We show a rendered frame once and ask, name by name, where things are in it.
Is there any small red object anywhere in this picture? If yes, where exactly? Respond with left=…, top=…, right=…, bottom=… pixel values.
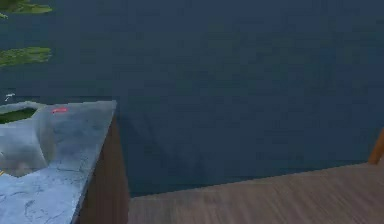
left=50, top=106, right=70, bottom=115

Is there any brown cabinet with marble top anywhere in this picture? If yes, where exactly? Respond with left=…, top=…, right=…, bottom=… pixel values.
left=0, top=99, right=131, bottom=224

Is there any green house plant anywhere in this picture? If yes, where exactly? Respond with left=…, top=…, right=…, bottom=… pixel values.
left=0, top=0, right=54, bottom=125

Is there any orange wooden furniture leg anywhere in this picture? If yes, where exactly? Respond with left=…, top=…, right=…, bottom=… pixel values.
left=367, top=128, right=384, bottom=165

